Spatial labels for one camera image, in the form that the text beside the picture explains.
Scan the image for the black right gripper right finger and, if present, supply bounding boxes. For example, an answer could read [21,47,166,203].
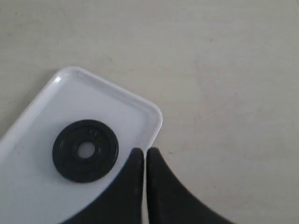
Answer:
[146,147,232,224]

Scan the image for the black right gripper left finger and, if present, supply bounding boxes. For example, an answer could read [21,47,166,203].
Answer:
[64,148,144,224]

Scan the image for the black weight plate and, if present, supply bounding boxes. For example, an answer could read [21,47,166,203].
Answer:
[52,119,119,183]

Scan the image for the white rectangular plastic tray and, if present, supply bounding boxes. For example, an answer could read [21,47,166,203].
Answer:
[0,67,163,224]

